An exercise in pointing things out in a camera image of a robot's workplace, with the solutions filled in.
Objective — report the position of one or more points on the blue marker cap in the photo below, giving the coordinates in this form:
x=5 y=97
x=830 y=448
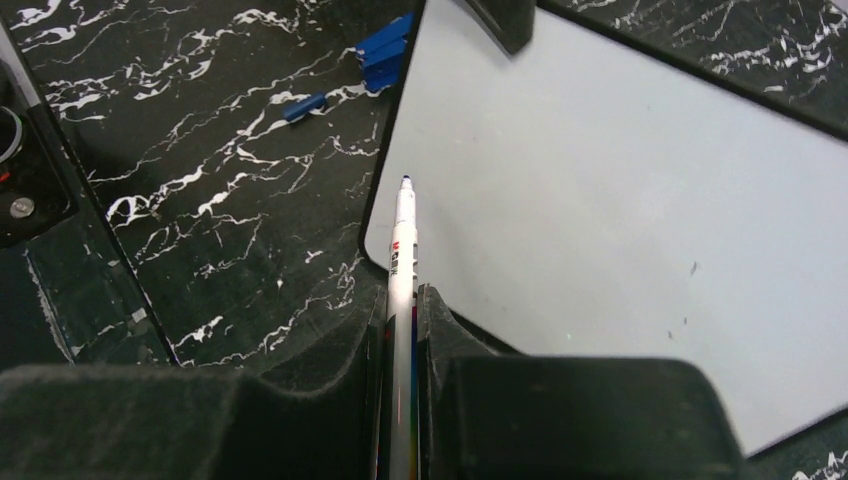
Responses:
x=301 y=108

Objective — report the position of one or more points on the white whiteboard marker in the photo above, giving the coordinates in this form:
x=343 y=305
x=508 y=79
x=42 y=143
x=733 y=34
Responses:
x=399 y=454

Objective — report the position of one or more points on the small black-framed whiteboard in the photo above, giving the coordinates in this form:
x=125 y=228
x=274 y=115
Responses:
x=583 y=199

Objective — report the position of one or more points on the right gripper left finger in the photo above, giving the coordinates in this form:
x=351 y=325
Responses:
x=310 y=417

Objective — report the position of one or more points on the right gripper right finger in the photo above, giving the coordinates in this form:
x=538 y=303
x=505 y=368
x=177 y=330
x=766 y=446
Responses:
x=493 y=415

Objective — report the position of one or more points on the blue stapler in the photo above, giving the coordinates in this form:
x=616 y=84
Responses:
x=381 y=55

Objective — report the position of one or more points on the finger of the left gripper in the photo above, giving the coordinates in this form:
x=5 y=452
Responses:
x=510 y=21

